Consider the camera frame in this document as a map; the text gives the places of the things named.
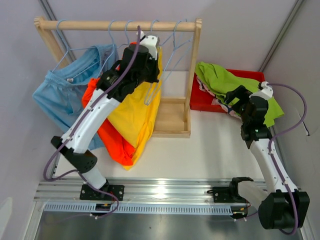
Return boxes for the lime green shorts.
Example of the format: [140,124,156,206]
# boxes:
[194,61,285,128]

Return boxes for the pink patterned shorts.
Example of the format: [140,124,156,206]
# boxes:
[190,74,240,119]

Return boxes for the blue wire hanger orange shorts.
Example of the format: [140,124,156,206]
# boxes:
[99,19,120,75]

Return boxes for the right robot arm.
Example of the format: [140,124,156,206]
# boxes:
[225,81,310,235]

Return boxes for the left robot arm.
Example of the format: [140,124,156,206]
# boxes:
[51,42,160,200]

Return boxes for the light blue shorts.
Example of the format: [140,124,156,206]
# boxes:
[32,44,120,151]

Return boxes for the red plastic tray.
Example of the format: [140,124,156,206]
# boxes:
[189,69,265,114]

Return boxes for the wooden clothes rack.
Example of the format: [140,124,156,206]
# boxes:
[34,16,202,138]

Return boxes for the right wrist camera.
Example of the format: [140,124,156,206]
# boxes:
[249,81,274,101]

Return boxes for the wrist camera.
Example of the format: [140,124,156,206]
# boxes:
[249,81,274,101]
[139,31,160,60]

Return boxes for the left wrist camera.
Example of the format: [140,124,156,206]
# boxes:
[139,31,160,60]

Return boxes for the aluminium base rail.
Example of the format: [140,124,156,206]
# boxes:
[33,177,306,207]

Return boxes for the grey slotted cable duct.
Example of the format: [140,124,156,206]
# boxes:
[44,202,233,216]

